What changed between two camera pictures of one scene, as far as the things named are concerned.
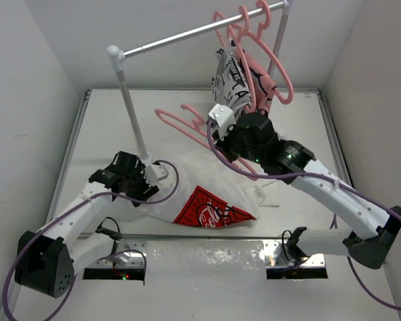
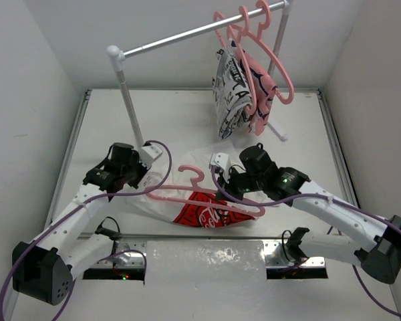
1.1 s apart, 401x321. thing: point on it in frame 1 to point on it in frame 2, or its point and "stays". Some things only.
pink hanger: [192, 118] to [256, 211]
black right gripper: [222, 144] to [228, 186]
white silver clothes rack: [115, 55] stays
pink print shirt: [262, 84] stays
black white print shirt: [231, 85] stays
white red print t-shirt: [205, 188] stays
